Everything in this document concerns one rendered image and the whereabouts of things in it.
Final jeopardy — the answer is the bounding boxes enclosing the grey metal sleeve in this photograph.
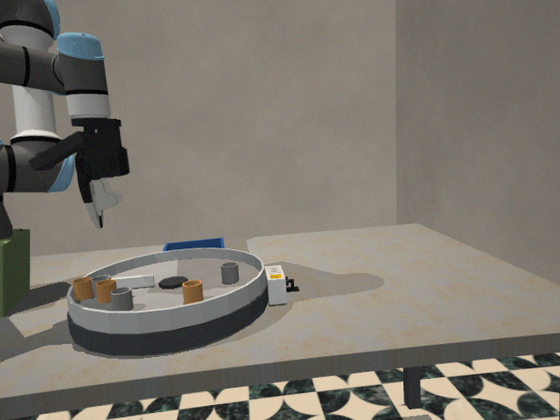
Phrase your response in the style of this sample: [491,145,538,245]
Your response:
[91,275,111,298]
[221,262,239,284]
[110,287,134,312]

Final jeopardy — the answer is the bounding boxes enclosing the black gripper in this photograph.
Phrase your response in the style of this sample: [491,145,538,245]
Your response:
[71,117,130,229]

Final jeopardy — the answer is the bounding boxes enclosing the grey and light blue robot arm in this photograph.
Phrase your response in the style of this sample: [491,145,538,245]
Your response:
[0,0,111,240]

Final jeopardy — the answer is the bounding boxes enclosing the blue plastic crate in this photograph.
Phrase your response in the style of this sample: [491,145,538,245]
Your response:
[162,238,225,252]

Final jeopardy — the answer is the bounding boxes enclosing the bronze bushing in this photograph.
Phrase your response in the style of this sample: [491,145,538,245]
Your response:
[73,276,94,300]
[95,279,116,304]
[182,280,204,305]

